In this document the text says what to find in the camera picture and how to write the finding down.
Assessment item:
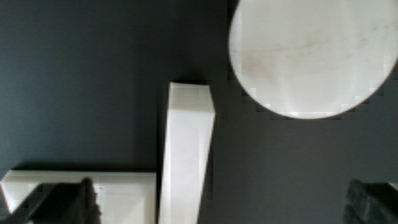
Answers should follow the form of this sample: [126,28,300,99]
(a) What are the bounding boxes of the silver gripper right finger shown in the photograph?
[342,180,398,224]

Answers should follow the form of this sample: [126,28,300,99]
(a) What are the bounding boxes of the white lamp bulb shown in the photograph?
[229,0,398,119]

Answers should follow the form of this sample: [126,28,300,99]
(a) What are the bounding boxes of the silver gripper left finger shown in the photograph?
[1,178,101,224]

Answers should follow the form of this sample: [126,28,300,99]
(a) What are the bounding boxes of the white L-shaped fence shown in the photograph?
[0,83,214,224]

